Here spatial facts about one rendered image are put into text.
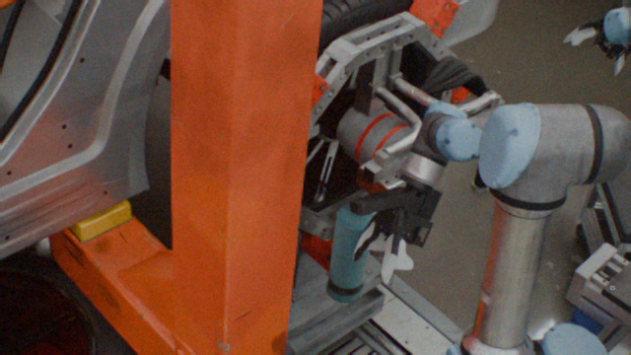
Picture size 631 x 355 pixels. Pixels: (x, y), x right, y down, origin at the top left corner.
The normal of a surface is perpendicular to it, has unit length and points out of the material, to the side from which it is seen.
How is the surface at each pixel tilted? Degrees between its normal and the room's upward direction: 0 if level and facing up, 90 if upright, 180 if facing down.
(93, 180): 90
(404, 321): 0
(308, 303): 0
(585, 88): 0
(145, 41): 90
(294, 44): 90
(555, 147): 53
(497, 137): 83
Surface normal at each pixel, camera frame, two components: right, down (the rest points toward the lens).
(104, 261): 0.08, -0.76
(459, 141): 0.15, 0.13
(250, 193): 0.66, 0.53
